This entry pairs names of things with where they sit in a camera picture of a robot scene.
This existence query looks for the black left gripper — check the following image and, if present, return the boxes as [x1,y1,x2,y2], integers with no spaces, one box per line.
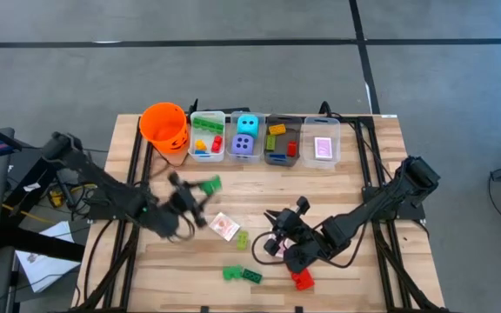
[167,180,210,230]

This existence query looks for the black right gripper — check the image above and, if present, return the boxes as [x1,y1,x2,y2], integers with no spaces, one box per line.
[263,207,317,257]

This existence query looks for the large green toy brick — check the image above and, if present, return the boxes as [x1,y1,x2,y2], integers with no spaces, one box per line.
[198,175,224,197]
[221,264,244,282]

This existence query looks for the lime rounded toy brick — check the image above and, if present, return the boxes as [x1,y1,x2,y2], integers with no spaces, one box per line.
[236,230,251,252]

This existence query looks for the orange print card deck box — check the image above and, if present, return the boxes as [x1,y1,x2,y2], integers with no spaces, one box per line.
[208,211,242,243]

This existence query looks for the dark green brick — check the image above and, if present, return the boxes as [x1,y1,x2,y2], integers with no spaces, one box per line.
[241,268,264,285]

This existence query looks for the large red toy brick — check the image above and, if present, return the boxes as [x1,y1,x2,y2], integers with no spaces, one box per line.
[291,268,316,292]

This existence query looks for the purple foam die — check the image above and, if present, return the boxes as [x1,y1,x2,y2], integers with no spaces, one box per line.
[230,133,255,156]

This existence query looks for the teal foam die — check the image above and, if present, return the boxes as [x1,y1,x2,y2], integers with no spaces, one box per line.
[237,113,260,138]

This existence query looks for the white purple card deck box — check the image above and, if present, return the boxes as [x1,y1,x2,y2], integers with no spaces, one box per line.
[313,136,334,160]

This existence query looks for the white plastic bin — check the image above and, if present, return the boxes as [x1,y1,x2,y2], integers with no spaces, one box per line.
[188,110,227,163]

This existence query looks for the clear plastic bin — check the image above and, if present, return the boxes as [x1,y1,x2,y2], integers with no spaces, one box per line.
[226,110,266,163]
[298,116,342,170]

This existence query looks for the orange pumpkin face bucket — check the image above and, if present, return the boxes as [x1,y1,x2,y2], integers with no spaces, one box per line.
[138,102,190,169]

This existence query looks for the grey plastic bin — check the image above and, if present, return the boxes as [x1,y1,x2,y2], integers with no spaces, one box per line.
[264,113,303,168]

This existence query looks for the yellow tool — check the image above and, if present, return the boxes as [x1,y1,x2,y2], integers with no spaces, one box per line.
[48,189,65,209]

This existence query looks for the black floor stand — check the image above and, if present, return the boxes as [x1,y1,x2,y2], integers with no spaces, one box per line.
[0,150,87,263]

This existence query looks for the white paper sheets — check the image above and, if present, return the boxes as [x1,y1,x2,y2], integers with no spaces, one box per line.
[14,220,82,293]

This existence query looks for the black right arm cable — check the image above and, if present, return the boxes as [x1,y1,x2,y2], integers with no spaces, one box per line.
[251,230,364,270]

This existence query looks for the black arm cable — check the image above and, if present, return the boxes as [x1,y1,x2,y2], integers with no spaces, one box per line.
[251,230,364,270]
[163,212,197,243]

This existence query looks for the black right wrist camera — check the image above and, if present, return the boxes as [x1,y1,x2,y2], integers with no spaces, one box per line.
[295,195,312,216]

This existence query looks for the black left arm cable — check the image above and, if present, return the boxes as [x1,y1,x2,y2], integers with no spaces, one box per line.
[163,212,197,243]

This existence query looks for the black table frame rails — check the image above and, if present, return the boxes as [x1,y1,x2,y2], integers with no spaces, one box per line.
[70,115,156,313]
[319,113,451,313]

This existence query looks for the yellow cable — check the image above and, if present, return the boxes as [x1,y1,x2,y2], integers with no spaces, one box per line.
[2,203,51,222]

